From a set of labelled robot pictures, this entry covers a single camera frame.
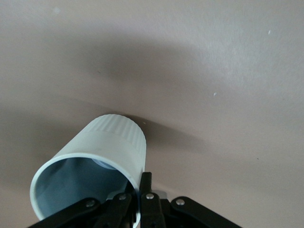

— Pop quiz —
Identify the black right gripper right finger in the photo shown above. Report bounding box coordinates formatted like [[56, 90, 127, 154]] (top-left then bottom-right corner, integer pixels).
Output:
[[139, 171, 243, 228]]

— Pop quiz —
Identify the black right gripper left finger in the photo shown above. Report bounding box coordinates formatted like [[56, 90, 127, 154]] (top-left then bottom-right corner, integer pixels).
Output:
[[28, 191, 133, 228]]

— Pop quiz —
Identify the white ribbed cup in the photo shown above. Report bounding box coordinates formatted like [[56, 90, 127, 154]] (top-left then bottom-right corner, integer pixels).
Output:
[[29, 114, 147, 227]]

